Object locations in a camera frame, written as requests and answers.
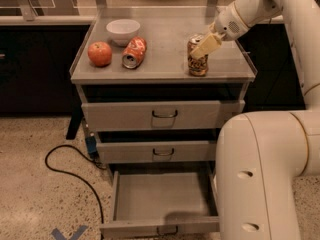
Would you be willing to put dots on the grey top drawer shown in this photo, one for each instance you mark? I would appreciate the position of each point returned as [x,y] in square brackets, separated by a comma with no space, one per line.
[128,116]

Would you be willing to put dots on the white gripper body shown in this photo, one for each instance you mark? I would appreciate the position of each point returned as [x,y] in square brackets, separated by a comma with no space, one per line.
[228,24]

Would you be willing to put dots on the red soda can lying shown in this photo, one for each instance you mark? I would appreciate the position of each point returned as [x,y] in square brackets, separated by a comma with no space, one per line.
[134,53]

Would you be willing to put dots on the blue power adapter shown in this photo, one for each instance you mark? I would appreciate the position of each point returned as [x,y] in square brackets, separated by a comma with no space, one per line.
[91,147]

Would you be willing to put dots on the grey drawer cabinet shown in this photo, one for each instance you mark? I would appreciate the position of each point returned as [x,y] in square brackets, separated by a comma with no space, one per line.
[162,76]

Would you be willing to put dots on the white bowl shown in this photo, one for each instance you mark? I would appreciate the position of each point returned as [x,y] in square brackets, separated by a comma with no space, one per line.
[121,31]

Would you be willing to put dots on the orange brown soda can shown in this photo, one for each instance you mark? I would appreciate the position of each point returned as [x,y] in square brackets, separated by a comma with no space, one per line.
[197,67]

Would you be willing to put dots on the red apple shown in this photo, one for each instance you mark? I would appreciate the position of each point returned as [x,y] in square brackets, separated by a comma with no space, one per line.
[100,54]

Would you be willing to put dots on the grey bottom drawer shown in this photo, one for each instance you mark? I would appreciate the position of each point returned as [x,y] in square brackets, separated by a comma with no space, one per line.
[161,202]

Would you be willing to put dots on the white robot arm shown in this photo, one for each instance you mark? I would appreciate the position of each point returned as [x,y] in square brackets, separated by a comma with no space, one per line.
[259,154]

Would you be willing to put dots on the grey drawer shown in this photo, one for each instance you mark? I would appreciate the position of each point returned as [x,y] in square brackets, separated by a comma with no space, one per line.
[128,116]
[161,202]
[162,151]

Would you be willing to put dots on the grey middle drawer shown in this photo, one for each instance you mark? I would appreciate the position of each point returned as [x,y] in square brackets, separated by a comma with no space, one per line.
[162,151]

